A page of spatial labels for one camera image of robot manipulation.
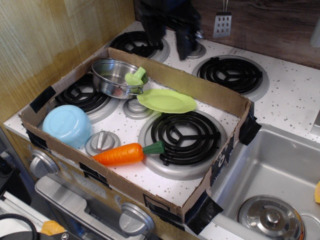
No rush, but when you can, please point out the silver oven knob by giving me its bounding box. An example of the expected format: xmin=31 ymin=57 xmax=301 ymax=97
xmin=119 ymin=202 xmax=155 ymax=237
xmin=29 ymin=149 xmax=60 ymax=179

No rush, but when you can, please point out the orange object in sink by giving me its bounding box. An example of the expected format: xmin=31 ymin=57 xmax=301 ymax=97
xmin=314 ymin=181 xmax=320 ymax=204

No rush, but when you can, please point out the hanging steel slotted spatula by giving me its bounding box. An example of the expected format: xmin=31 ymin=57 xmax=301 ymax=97
xmin=212 ymin=0 xmax=232 ymax=38

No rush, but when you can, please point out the silver stovetop knob front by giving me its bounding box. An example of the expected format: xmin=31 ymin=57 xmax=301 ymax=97
xmin=85 ymin=130 xmax=120 ymax=156

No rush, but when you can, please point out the back right black burner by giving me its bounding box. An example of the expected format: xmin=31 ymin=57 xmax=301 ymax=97
xmin=192 ymin=55 xmax=270 ymax=102

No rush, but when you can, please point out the orange toy carrot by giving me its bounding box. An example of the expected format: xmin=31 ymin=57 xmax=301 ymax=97
xmin=92 ymin=140 xmax=165 ymax=167

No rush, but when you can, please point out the black cable bottom left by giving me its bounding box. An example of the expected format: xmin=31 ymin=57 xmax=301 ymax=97
xmin=0 ymin=213 xmax=41 ymax=240

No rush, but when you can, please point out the right silver oven knob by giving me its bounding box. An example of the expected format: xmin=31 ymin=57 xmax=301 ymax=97
xmin=119 ymin=202 xmax=155 ymax=237

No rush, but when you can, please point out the brown cardboard fence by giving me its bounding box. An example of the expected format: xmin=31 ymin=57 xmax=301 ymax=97
xmin=18 ymin=46 xmax=262 ymax=235

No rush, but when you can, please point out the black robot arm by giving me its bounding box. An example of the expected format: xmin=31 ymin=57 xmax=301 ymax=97
xmin=138 ymin=0 xmax=201 ymax=60

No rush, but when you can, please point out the front right black burner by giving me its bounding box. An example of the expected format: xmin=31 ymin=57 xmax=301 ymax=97
xmin=138 ymin=110 xmax=228 ymax=181

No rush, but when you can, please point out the light blue upturned bowl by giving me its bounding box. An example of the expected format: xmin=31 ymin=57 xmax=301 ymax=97
xmin=42 ymin=105 xmax=93 ymax=149

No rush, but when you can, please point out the silver stovetop knob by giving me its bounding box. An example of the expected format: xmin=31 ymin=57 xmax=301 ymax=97
xmin=85 ymin=130 xmax=120 ymax=156
xmin=123 ymin=98 xmax=154 ymax=120
xmin=186 ymin=43 xmax=206 ymax=60

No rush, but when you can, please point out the left silver oven knob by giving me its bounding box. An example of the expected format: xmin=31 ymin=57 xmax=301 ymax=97
xmin=29 ymin=149 xmax=60 ymax=179

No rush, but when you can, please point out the front left black burner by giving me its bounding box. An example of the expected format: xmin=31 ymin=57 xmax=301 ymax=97
xmin=49 ymin=72 xmax=120 ymax=124

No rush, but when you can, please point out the green toy broccoli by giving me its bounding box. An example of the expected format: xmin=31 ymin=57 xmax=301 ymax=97
xmin=124 ymin=67 xmax=146 ymax=86

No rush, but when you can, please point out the orange object bottom left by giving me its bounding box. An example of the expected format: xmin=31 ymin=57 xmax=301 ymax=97
xmin=40 ymin=220 xmax=66 ymax=236

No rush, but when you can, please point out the silver stovetop knob back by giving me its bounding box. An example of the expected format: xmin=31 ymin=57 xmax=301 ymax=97
xmin=186 ymin=43 xmax=206 ymax=60

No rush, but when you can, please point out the silver stovetop knob centre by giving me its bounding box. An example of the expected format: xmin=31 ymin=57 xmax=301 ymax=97
xmin=123 ymin=98 xmax=154 ymax=120

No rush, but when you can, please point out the stainless steel sink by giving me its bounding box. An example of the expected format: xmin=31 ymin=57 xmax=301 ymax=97
xmin=209 ymin=124 xmax=320 ymax=240

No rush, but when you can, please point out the light green plastic plate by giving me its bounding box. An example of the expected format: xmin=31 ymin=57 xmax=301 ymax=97
xmin=137 ymin=88 xmax=197 ymax=114

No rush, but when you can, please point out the silver oven door handle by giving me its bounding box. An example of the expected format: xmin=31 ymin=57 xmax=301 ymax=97
xmin=35 ymin=176 xmax=146 ymax=240

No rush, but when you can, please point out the back left black burner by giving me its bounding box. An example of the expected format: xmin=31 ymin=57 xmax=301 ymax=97
xmin=105 ymin=31 xmax=170 ymax=63

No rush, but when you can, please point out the small steel pan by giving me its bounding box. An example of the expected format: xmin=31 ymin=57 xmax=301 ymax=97
xmin=91 ymin=58 xmax=149 ymax=100

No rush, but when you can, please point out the steel pot lid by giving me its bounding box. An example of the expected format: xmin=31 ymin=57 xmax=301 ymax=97
xmin=237 ymin=195 xmax=306 ymax=240

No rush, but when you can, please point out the black burner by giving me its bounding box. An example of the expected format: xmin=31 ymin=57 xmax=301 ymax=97
xmin=49 ymin=72 xmax=120 ymax=124
xmin=138 ymin=110 xmax=228 ymax=181
xmin=192 ymin=55 xmax=270 ymax=102
xmin=105 ymin=31 xmax=170 ymax=63

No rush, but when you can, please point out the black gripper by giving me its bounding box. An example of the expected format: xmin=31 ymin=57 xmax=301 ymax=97
xmin=139 ymin=9 xmax=201 ymax=60

